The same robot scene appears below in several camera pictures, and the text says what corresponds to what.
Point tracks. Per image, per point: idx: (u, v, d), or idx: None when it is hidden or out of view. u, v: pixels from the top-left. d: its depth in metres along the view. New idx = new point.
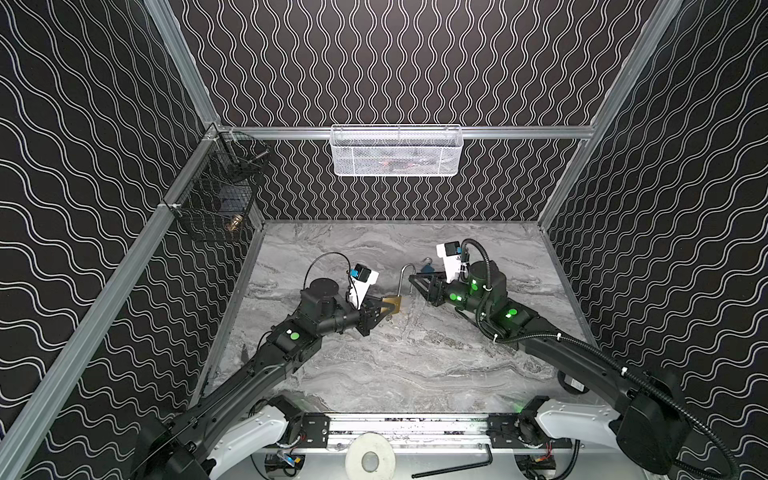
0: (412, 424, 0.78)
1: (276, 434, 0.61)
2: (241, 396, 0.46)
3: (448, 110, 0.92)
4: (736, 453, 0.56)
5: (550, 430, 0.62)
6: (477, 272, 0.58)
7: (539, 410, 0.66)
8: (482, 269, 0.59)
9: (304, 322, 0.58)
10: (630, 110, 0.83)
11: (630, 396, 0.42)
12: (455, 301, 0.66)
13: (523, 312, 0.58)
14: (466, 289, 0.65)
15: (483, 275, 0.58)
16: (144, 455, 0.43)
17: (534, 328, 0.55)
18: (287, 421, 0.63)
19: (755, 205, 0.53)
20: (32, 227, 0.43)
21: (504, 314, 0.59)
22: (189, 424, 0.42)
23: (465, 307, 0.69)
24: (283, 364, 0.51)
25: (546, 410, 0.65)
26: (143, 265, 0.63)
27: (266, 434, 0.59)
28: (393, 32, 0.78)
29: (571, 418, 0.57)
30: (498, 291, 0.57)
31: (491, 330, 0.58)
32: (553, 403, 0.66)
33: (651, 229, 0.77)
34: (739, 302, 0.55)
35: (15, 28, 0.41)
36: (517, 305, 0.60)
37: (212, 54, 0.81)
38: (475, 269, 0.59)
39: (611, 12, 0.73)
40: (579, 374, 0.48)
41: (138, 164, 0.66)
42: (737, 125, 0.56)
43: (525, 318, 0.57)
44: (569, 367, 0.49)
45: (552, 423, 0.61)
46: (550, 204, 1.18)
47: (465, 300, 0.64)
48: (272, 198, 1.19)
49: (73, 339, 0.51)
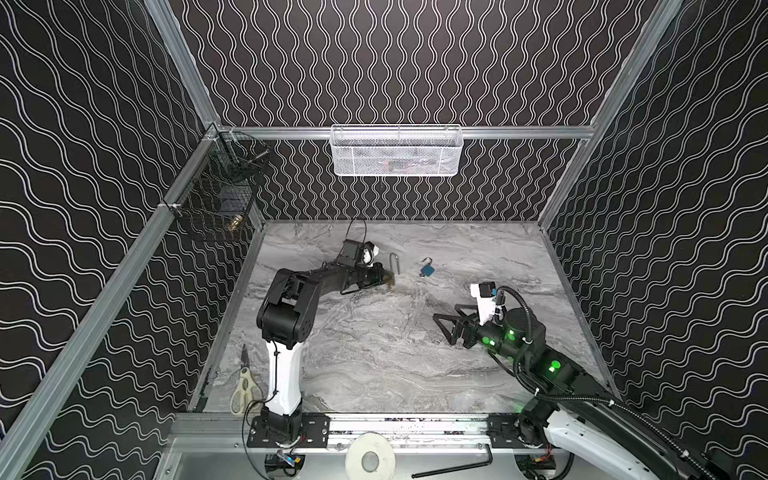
0: (412, 424, 0.78)
1: (295, 403, 0.65)
2: (329, 281, 0.65)
3: (448, 110, 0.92)
4: (736, 453, 0.56)
5: (554, 440, 0.62)
6: (515, 322, 0.56)
7: (550, 422, 0.64)
8: (521, 319, 0.56)
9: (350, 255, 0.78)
10: (630, 110, 0.83)
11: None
12: (487, 345, 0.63)
13: (566, 367, 0.55)
14: (501, 333, 0.62)
15: (523, 326, 0.55)
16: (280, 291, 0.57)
17: (581, 389, 0.52)
18: (299, 398, 0.66)
19: (755, 205, 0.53)
20: (32, 227, 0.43)
21: (545, 366, 0.56)
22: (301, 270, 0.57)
23: (499, 352, 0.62)
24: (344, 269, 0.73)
25: (562, 429, 0.62)
26: (143, 265, 0.63)
27: (297, 391, 0.65)
28: (393, 32, 0.78)
29: (594, 451, 0.56)
30: (537, 344, 0.53)
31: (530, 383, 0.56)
32: (576, 421, 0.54)
33: (651, 229, 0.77)
34: (739, 302, 0.55)
35: (15, 28, 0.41)
36: (559, 355, 0.57)
37: (212, 54, 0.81)
38: (511, 317, 0.56)
39: (611, 11, 0.73)
40: (630, 446, 0.47)
41: (138, 164, 0.66)
42: (737, 125, 0.56)
43: (568, 374, 0.54)
44: (616, 434, 0.48)
45: (563, 440, 0.61)
46: (550, 204, 1.18)
47: (499, 345, 0.62)
48: (272, 198, 1.19)
49: (73, 339, 0.51)
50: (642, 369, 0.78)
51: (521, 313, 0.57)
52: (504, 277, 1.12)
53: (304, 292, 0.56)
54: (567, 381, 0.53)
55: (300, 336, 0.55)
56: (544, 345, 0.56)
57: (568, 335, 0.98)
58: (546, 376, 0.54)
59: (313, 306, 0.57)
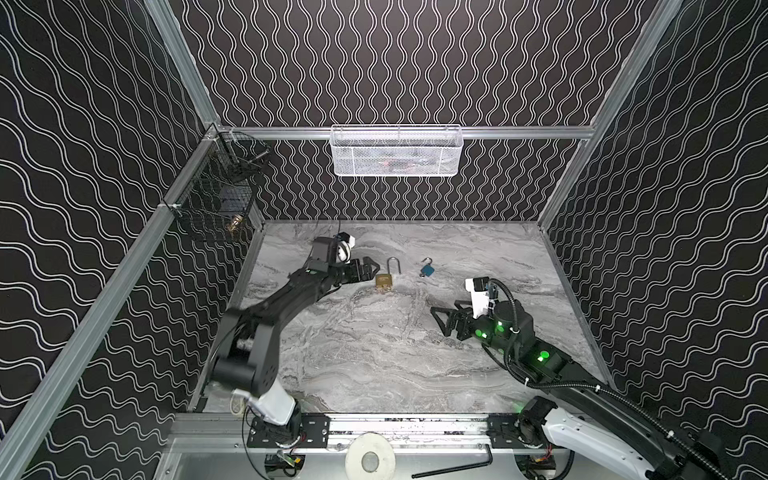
0: (412, 424, 0.78)
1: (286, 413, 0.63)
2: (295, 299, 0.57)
3: (448, 110, 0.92)
4: (736, 453, 0.56)
5: (555, 439, 0.62)
6: (503, 313, 0.58)
7: (549, 419, 0.65)
8: (508, 311, 0.58)
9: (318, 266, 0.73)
10: (630, 110, 0.83)
11: (678, 464, 0.41)
12: (480, 338, 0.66)
13: (556, 356, 0.56)
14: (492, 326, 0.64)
15: (510, 318, 0.56)
16: (228, 338, 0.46)
17: (569, 377, 0.53)
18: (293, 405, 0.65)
19: (755, 205, 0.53)
20: (32, 227, 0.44)
21: (534, 357, 0.57)
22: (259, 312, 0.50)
23: (491, 344, 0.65)
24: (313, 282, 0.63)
25: (559, 426, 0.62)
26: (143, 265, 0.63)
27: (287, 399, 0.63)
28: (393, 32, 0.78)
29: (593, 447, 0.55)
30: (526, 334, 0.55)
31: (519, 374, 0.58)
32: (573, 417, 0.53)
33: (652, 229, 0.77)
34: (739, 302, 0.55)
35: (15, 28, 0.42)
36: (549, 346, 0.58)
37: (212, 54, 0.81)
38: (500, 310, 0.58)
39: (610, 12, 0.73)
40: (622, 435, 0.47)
41: (138, 164, 0.66)
42: (737, 125, 0.56)
43: (557, 364, 0.55)
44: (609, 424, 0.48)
45: (563, 439, 0.60)
46: (550, 204, 1.18)
47: (491, 336, 0.64)
48: (272, 198, 1.19)
49: (72, 340, 0.51)
50: (642, 369, 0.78)
51: (510, 305, 0.59)
52: (504, 277, 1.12)
53: (259, 332, 0.46)
54: (557, 370, 0.54)
55: (261, 388, 0.48)
56: (536, 336, 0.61)
57: (568, 335, 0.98)
58: (536, 366, 0.56)
59: (274, 351, 0.49)
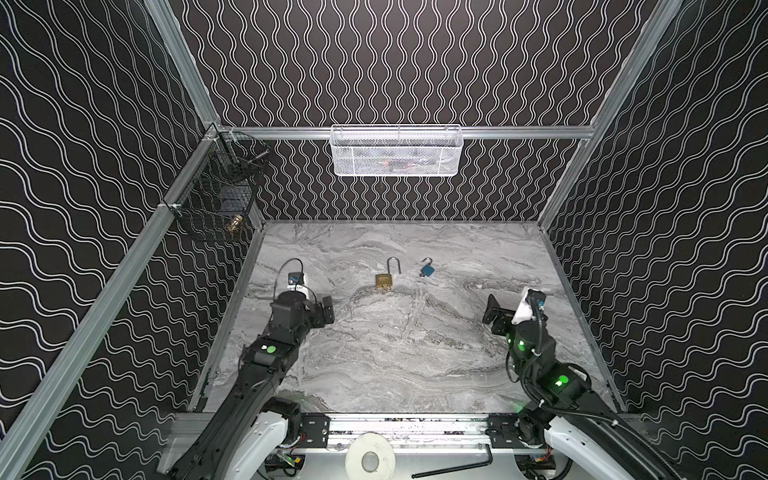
0: (412, 424, 0.78)
1: (281, 435, 0.62)
2: (238, 420, 0.47)
3: (448, 110, 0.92)
4: (736, 453, 0.56)
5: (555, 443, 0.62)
6: (525, 334, 0.57)
7: (551, 425, 0.64)
8: (532, 333, 0.57)
9: (277, 335, 0.60)
10: (630, 110, 0.83)
11: None
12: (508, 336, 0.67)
13: (574, 382, 0.56)
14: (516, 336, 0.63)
15: (533, 340, 0.56)
16: None
17: (585, 405, 0.53)
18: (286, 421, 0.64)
19: (755, 205, 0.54)
20: (32, 227, 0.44)
21: (553, 380, 0.57)
22: (193, 463, 0.41)
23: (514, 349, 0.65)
24: (269, 376, 0.52)
25: (561, 433, 0.62)
26: (143, 266, 0.63)
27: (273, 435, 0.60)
28: (393, 32, 0.78)
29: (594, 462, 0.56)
30: (547, 356, 0.55)
31: (533, 395, 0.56)
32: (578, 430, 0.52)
33: (651, 229, 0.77)
34: (739, 302, 0.55)
35: (14, 28, 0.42)
36: (569, 371, 0.58)
37: (212, 54, 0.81)
38: (524, 329, 0.58)
39: (610, 11, 0.73)
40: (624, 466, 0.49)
41: (138, 164, 0.66)
42: (737, 125, 0.56)
43: (574, 390, 0.55)
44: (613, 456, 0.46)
45: (562, 446, 0.61)
46: (550, 204, 1.18)
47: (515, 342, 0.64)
48: (272, 198, 1.19)
49: (72, 339, 0.51)
50: (642, 369, 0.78)
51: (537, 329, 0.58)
52: (504, 277, 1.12)
53: None
54: (572, 396, 0.54)
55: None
56: (556, 358, 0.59)
57: (568, 335, 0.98)
58: (552, 389, 0.56)
59: None
